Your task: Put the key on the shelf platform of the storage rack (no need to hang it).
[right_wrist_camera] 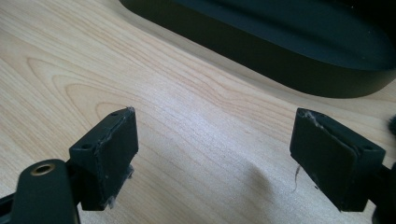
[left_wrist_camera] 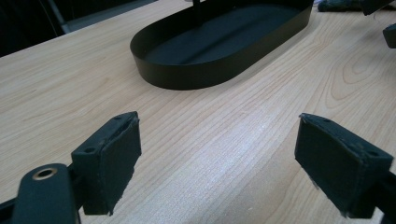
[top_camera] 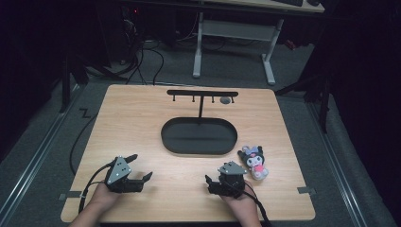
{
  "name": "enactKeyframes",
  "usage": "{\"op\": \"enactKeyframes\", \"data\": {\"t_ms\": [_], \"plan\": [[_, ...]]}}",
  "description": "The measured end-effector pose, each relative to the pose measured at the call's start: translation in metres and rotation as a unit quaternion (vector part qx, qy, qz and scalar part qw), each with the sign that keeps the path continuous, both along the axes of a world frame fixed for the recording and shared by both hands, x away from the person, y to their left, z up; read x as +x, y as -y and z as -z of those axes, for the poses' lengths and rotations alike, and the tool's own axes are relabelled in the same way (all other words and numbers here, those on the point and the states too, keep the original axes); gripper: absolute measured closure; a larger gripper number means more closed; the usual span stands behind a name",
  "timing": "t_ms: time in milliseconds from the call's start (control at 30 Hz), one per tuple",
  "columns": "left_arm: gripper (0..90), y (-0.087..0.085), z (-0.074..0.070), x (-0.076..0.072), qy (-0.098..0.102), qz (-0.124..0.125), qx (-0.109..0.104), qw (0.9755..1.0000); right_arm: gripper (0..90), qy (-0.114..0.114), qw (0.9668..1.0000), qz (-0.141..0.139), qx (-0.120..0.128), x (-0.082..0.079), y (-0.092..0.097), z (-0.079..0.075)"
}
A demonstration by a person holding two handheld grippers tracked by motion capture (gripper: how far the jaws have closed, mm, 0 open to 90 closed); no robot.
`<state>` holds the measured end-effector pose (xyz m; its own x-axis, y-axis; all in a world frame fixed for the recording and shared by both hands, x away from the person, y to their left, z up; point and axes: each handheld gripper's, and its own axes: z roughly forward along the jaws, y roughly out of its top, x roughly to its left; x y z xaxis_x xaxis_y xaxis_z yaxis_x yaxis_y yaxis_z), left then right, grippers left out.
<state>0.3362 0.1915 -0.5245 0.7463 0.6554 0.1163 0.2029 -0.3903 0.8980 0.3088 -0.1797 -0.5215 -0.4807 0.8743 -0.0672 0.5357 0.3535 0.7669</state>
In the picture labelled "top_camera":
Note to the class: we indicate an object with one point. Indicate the person's left hand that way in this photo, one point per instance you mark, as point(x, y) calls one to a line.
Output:
point(104, 195)

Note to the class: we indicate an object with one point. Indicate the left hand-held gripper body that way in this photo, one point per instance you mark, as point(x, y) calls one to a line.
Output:
point(119, 176)

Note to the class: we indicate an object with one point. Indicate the grey tape piece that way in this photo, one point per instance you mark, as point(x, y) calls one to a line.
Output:
point(306, 190)
point(71, 195)

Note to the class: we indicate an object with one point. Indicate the grey round table grommet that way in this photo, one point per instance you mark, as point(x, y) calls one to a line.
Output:
point(225, 100)

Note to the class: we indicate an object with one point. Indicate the black metal stand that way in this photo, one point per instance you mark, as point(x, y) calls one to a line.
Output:
point(67, 82)
point(318, 94)

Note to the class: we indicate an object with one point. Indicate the white-framed wooden desk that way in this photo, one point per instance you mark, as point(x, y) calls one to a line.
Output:
point(235, 30)

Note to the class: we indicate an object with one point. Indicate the metal floor rail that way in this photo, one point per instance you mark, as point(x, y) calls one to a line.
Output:
point(340, 170)
point(34, 167)

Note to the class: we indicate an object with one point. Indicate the black keyboard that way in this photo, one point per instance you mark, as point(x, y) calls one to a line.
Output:
point(288, 2)

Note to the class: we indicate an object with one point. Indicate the person's right hand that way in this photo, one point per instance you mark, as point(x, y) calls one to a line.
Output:
point(241, 203)

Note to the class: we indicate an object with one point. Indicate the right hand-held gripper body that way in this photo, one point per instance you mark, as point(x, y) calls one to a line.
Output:
point(231, 181)

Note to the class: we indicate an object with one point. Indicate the black hook rack with tray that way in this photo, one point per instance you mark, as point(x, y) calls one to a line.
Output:
point(199, 136)

